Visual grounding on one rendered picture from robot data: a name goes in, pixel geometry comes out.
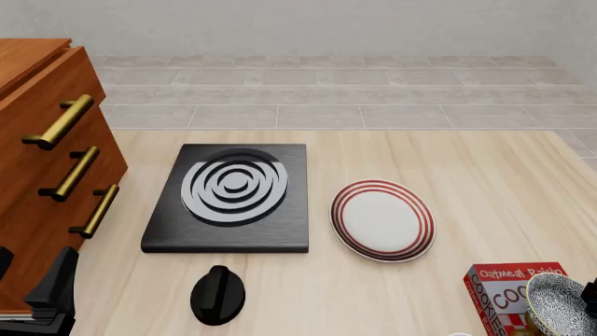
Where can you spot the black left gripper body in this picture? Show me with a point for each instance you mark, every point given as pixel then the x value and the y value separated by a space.
pixel 37 323

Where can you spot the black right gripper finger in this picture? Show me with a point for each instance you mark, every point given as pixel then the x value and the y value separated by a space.
pixel 590 294

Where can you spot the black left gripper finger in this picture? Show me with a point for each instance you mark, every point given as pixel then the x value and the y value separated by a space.
pixel 56 280
pixel 4 262

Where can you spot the black white patterned bowl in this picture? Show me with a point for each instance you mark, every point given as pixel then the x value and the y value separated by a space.
pixel 555 304

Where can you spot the red oatmeal raisin cookies box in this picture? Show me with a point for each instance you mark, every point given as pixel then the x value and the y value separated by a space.
pixel 494 283

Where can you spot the flat black stove plate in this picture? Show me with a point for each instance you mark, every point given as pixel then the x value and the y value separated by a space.
pixel 172 227

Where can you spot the white plate with red rings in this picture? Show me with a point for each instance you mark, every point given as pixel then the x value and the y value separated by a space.
pixel 382 222

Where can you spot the wooden cabinet drawer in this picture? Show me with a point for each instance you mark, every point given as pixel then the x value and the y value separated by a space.
pixel 46 224
pixel 70 77
pixel 95 134

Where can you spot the round black stove knob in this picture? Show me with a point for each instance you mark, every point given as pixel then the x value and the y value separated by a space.
pixel 217 297

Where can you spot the wooden cabinet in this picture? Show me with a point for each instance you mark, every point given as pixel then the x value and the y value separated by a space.
pixel 28 52

